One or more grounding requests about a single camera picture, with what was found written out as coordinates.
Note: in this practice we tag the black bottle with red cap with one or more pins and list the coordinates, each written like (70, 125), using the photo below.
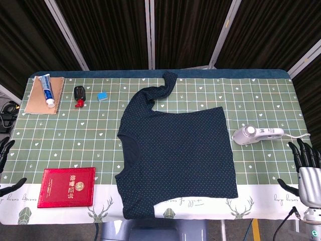
(79, 93)

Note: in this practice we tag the white handheld steamer iron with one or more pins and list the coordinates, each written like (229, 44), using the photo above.
(247, 136)

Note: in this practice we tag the white blue toothpaste tube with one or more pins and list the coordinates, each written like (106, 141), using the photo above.
(47, 88)

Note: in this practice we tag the white partition frame post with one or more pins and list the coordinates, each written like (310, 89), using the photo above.
(66, 35)
(150, 35)
(223, 35)
(10, 95)
(304, 60)

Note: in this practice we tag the green grid pattern tablecloth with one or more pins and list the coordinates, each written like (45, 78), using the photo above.
(75, 140)

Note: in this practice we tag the dark blue dotted shirt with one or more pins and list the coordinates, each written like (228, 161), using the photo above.
(175, 155)

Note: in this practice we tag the dark pleated curtain panel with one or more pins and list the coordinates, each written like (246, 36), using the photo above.
(270, 32)
(188, 32)
(25, 42)
(107, 32)
(311, 100)

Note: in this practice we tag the brown spiral notebook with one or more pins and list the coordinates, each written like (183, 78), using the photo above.
(37, 103)

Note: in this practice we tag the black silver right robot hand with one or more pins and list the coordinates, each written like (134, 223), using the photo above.
(309, 183)

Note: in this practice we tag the yellow floor tape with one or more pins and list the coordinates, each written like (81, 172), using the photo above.
(256, 229)

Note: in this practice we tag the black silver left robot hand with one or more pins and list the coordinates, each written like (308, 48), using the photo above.
(6, 148)

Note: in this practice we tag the white table leg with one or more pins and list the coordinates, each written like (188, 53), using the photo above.
(223, 231)

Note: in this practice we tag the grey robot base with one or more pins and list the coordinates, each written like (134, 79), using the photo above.
(150, 232)

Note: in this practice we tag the small blue cube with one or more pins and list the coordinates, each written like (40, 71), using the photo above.
(102, 96)

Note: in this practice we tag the red certificate book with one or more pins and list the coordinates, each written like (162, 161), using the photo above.
(66, 187)

